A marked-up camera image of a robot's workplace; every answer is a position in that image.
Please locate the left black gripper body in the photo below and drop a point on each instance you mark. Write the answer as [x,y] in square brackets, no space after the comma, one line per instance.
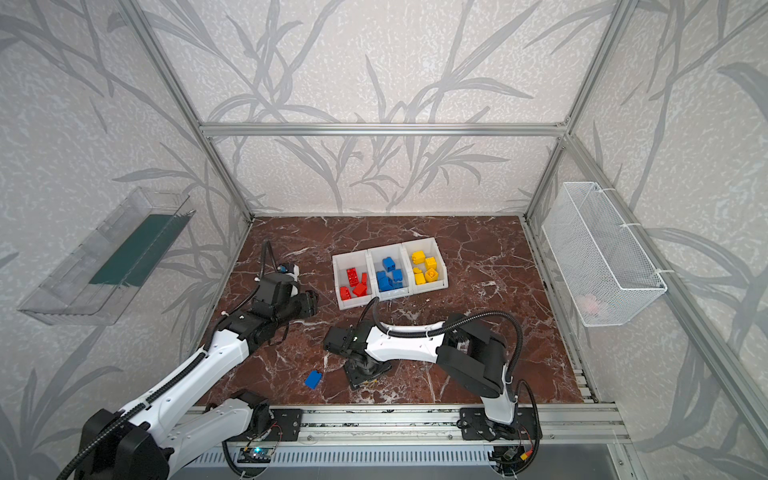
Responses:
[303,303]

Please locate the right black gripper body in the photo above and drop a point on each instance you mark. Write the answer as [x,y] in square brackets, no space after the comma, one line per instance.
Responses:
[335,339]

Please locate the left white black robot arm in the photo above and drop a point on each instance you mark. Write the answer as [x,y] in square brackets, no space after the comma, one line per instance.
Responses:
[146,438]

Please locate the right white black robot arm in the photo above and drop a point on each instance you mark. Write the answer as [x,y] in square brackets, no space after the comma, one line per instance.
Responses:
[467,350]

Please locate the left white sorting bin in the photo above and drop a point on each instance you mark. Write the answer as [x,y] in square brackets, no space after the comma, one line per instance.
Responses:
[341,263]

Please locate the white sorting bin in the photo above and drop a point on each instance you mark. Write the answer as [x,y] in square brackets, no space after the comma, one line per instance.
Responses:
[430,247]
[374,259]
[341,263]

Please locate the middle white sorting bin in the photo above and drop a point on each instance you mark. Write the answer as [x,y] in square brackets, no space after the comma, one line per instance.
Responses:
[374,259]

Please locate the right white sorting bin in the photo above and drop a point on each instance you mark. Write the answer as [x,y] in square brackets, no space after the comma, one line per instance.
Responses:
[430,247]

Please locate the left controller board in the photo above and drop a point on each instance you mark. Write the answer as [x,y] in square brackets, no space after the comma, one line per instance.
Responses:
[255,455]

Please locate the controller board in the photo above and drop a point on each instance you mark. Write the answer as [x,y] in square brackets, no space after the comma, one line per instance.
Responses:
[511,459]
[255,455]

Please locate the right controller board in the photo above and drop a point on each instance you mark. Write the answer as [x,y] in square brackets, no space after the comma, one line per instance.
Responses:
[511,459]

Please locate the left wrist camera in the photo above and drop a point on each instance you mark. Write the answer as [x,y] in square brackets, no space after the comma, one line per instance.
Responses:
[289,269]

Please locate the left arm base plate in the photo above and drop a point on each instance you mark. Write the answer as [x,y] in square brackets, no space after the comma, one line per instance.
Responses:
[276,425]

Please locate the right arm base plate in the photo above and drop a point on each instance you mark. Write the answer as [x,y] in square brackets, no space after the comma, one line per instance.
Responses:
[474,425]

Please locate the clear plastic wall tray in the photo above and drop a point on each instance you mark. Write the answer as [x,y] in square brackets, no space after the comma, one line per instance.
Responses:
[95,283]

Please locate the aluminium front rail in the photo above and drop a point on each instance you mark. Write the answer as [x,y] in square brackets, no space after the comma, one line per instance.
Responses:
[378,425]

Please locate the white wire mesh basket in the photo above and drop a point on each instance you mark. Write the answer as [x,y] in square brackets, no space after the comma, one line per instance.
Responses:
[607,273]

